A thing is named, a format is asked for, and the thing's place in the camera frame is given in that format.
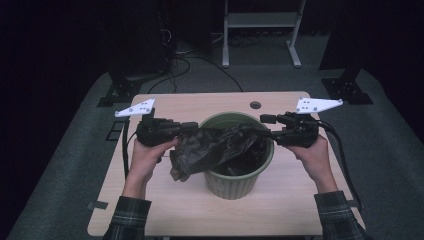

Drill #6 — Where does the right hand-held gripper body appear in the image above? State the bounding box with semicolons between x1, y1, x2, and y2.
273;96;344;149

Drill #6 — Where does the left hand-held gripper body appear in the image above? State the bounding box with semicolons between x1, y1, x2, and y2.
114;98;183;148

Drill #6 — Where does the black plastic trash bag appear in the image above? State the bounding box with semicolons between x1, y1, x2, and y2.
169;123;272;183

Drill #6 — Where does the green plastic trash bin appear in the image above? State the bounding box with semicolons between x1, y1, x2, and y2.
198;111;276;201

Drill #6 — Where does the person's left hand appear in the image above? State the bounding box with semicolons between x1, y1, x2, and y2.
128;136;181;186

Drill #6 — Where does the person's right hand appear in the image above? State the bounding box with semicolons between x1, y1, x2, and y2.
286;134;336;193

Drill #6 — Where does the black stand base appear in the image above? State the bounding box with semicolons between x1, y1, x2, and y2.
320;67;374;106
96;70;162;108

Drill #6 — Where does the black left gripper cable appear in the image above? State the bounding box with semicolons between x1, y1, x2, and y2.
121;118;138;180

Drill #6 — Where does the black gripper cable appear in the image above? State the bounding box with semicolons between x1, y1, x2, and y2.
315;119;365;214
121;118;138;180

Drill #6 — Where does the black floor cable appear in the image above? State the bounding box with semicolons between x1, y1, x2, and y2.
147;54;244;95

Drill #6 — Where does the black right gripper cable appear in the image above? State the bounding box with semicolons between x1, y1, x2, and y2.
315;119;365;214

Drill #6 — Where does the white metal stand frame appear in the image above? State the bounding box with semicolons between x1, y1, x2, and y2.
222;0;307;69

